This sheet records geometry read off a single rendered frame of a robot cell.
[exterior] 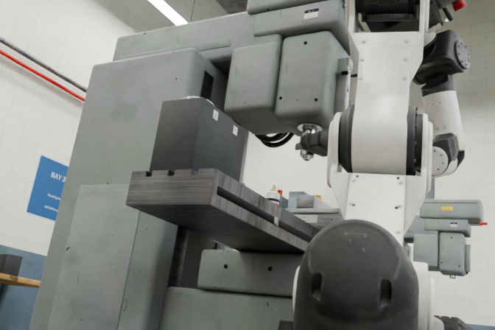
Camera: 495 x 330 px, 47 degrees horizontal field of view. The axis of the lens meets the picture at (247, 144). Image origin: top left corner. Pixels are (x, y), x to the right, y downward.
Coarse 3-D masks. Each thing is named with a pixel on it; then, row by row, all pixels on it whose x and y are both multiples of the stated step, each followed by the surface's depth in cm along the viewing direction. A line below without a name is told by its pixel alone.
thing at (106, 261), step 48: (192, 48) 202; (96, 96) 217; (144, 96) 205; (96, 144) 208; (144, 144) 196; (96, 192) 199; (96, 240) 191; (144, 240) 181; (192, 240) 194; (48, 288) 194; (96, 288) 184; (144, 288) 175; (192, 288) 192
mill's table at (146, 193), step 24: (144, 192) 127; (168, 192) 124; (192, 192) 121; (216, 192) 120; (240, 192) 128; (168, 216) 135; (192, 216) 131; (216, 216) 128; (240, 216) 128; (264, 216) 137; (288, 216) 149; (216, 240) 159; (240, 240) 154; (264, 240) 149; (288, 240) 148
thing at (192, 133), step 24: (192, 96) 136; (168, 120) 135; (192, 120) 131; (216, 120) 137; (168, 144) 132; (192, 144) 129; (216, 144) 136; (240, 144) 147; (168, 168) 130; (192, 168) 127; (216, 168) 136; (240, 168) 146
